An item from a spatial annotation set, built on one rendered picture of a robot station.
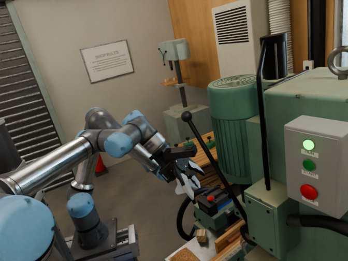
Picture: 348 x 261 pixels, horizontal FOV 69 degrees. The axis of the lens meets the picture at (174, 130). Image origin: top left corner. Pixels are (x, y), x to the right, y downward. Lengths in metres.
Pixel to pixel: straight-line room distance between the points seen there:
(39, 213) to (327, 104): 0.56
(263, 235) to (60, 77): 3.28
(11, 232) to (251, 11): 2.11
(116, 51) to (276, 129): 3.27
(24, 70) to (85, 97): 0.77
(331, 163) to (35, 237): 0.53
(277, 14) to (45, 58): 2.66
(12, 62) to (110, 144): 2.92
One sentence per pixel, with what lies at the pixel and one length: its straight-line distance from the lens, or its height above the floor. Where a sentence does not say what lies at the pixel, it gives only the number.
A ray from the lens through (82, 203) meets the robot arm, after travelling 1.27.
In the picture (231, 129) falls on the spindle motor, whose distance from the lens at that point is 0.75.
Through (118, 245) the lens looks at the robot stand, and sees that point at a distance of 1.39.
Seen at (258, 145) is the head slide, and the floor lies 1.35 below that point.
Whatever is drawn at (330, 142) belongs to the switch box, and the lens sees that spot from 0.47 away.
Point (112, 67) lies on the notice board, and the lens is 3.71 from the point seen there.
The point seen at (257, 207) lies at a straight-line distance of 0.63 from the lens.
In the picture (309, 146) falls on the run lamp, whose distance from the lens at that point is 0.48.
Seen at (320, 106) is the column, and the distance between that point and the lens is 0.53.
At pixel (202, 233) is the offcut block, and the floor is 0.93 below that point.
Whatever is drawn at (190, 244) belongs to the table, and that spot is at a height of 0.90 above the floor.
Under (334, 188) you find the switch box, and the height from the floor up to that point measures 1.38.
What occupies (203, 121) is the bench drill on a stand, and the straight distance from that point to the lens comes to 3.28.
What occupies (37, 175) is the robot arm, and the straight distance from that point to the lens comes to 0.74.
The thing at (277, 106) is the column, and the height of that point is 1.49.
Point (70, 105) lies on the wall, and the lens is 3.68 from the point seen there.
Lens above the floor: 1.68
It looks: 21 degrees down
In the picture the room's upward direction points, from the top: 12 degrees counter-clockwise
